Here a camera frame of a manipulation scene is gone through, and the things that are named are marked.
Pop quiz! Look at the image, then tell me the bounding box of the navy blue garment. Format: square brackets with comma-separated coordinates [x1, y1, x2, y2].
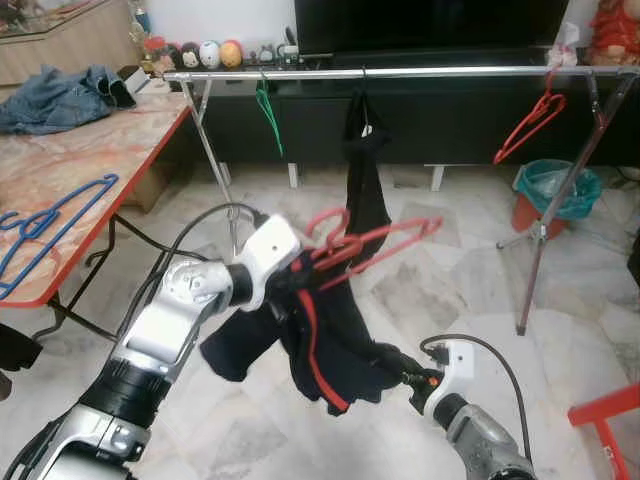
[198, 249, 427, 417]

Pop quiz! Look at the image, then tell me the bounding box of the green plastic hanger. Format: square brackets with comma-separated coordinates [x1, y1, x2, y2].
[253, 71, 287, 160]

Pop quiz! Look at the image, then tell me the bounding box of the blue plastic hanger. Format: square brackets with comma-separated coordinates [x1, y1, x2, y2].
[0, 172, 120, 302]

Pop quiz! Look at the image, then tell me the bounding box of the black printed T-shirt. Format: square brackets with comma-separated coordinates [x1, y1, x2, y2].
[342, 87, 394, 247]

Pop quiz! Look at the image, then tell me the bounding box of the brown cardboard box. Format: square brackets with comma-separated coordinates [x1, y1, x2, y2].
[124, 160, 173, 214]

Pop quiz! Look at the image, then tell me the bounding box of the red plastic stool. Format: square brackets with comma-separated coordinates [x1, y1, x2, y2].
[567, 382, 640, 480]

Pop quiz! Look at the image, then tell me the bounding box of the black television cabinet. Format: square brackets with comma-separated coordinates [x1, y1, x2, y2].
[164, 50, 640, 170]

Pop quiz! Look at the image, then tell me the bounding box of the chrome clothes rack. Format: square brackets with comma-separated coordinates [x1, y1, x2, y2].
[162, 63, 640, 338]

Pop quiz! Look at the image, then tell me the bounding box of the orange round doll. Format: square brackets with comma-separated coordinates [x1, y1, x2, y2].
[218, 38, 245, 70]

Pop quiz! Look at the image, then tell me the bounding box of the white round doll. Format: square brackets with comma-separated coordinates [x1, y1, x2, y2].
[198, 39, 223, 71]

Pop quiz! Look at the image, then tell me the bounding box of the white box with black top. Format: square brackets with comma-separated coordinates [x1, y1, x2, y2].
[116, 65, 152, 97]

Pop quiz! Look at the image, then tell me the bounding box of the red-lidded glass jar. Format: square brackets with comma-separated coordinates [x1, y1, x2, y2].
[142, 35, 172, 77]

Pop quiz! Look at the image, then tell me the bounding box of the marble pattern red-edged table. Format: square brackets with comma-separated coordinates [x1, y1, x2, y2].
[0, 88, 217, 344]

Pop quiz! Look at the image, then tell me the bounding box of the black flat television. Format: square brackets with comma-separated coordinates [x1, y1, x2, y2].
[293, 0, 572, 57]

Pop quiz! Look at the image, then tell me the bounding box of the black crumpled garment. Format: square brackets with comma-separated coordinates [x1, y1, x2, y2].
[0, 322, 45, 402]

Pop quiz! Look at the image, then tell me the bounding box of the dark glass bottle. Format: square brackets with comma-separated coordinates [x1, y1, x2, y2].
[129, 0, 152, 37]

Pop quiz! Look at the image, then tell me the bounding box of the blue denim garment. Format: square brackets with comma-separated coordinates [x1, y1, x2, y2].
[0, 63, 138, 137]

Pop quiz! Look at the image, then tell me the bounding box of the light wooden cabinet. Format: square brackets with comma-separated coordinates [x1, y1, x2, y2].
[0, 0, 142, 87]

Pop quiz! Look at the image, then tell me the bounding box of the white tissue box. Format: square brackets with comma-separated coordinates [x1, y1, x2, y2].
[547, 21, 582, 70]

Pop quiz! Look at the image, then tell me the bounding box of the red seated figurine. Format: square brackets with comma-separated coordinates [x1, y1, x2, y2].
[587, 0, 640, 67]

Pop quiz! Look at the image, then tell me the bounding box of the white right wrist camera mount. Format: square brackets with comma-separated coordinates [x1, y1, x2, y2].
[421, 339, 477, 417]

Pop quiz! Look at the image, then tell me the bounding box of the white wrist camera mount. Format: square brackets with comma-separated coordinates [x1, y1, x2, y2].
[234, 212, 304, 312]
[421, 339, 477, 417]

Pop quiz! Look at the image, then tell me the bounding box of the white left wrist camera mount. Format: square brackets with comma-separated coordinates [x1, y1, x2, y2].
[234, 212, 304, 312]

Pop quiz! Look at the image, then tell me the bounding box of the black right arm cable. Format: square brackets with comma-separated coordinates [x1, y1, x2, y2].
[419, 333, 532, 463]

